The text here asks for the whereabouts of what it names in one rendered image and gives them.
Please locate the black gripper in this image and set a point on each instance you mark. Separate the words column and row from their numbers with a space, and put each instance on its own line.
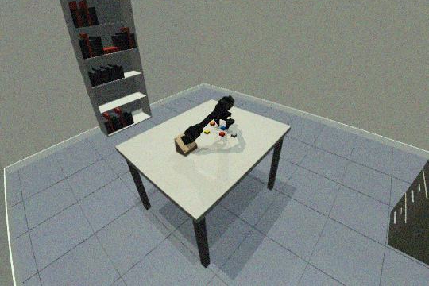
column 229, row 122

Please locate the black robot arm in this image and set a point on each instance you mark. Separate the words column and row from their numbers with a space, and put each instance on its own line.
column 193, row 132

